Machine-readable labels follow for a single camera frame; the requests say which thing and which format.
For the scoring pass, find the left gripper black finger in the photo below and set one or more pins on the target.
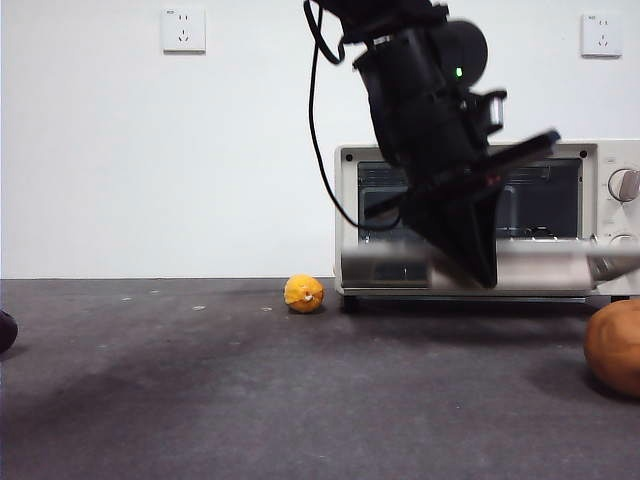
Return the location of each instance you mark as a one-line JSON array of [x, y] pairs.
[[450, 235], [486, 230]]

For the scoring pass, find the brown potato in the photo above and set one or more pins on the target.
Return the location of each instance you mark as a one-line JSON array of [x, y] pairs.
[[615, 350]]

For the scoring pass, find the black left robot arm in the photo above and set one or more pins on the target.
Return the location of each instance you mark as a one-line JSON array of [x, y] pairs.
[[415, 100]]

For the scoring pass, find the white Toshiba toaster oven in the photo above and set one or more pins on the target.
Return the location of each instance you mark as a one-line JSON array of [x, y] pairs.
[[347, 235]]

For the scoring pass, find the beige round oven knob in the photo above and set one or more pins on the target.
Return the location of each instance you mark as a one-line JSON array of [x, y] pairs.
[[622, 186], [625, 240]]

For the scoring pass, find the dark purple eggplant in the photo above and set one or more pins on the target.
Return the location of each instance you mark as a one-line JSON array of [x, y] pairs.
[[6, 332]]

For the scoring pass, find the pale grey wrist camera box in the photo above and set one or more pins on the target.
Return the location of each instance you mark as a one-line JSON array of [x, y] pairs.
[[496, 111]]

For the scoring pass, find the white wall power socket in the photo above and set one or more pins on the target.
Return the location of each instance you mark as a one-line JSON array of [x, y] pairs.
[[602, 35], [184, 30]]

